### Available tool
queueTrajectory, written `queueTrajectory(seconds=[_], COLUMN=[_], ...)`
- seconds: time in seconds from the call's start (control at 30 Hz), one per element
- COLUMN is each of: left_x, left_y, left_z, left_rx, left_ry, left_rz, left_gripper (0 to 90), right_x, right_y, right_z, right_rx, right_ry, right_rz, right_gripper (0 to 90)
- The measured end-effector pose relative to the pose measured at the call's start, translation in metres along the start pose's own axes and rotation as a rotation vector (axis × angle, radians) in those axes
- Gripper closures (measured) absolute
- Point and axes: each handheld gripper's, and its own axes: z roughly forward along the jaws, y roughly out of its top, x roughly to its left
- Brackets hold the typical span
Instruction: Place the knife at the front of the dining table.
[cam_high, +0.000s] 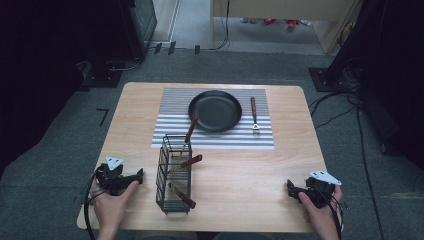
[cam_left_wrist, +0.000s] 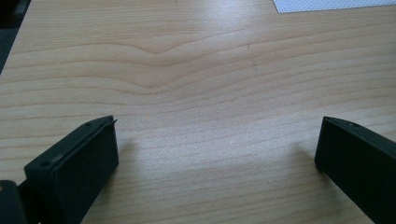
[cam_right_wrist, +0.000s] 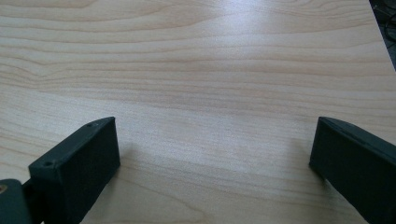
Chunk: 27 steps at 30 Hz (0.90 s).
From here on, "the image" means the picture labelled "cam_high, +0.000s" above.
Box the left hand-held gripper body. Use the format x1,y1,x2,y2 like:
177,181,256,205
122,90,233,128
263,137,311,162
95,155,135,197

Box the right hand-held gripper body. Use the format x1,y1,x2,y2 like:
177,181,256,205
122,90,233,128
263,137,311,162
303,170,343,210

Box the person's right hand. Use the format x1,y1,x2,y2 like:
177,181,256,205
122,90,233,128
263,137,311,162
297,184,344,234

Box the person's left hand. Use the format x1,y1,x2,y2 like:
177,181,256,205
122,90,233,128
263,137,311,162
90,179,140,232

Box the striped grey place mat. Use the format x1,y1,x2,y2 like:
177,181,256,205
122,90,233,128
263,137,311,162
151,87,276,150

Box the black floor tape corner mark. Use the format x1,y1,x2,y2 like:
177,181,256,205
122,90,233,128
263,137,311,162
95,107,110,128

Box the person's legs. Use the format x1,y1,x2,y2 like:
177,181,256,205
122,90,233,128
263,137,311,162
133,230,279,240

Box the black frying pan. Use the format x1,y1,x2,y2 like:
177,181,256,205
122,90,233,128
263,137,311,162
187,89,243,134

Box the black stand base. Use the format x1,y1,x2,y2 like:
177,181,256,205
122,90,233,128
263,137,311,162
82,60,126,90

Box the black curtain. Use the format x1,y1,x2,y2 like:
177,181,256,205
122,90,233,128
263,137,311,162
324,0,424,171

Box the dark cabinet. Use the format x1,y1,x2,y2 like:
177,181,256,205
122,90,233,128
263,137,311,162
123,0,158,62

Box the red shoes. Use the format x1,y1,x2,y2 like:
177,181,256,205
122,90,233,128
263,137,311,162
263,17,302,32

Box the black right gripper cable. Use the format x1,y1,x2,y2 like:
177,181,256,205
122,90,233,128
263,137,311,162
328,196,349,240

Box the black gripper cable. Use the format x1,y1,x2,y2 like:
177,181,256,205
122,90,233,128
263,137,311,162
328,196,349,240
83,165,105,240

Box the black wire cutlery rack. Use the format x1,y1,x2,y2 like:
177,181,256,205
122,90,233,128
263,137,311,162
155,133,194,216

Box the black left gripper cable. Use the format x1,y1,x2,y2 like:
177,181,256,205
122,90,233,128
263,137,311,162
83,165,105,240

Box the wooden-handled utensil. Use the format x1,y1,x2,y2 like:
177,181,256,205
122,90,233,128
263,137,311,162
166,181,197,210
168,153,204,173
177,116,200,160

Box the black floor cable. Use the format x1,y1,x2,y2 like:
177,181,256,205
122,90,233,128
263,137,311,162
308,88,388,240

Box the spatula with brown handle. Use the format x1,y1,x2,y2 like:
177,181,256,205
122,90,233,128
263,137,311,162
250,96,262,136

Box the black stand base plate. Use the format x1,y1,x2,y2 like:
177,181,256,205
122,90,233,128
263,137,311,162
307,66,360,93

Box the black hanging cable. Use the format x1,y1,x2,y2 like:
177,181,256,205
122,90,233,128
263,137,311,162
210,0,232,52

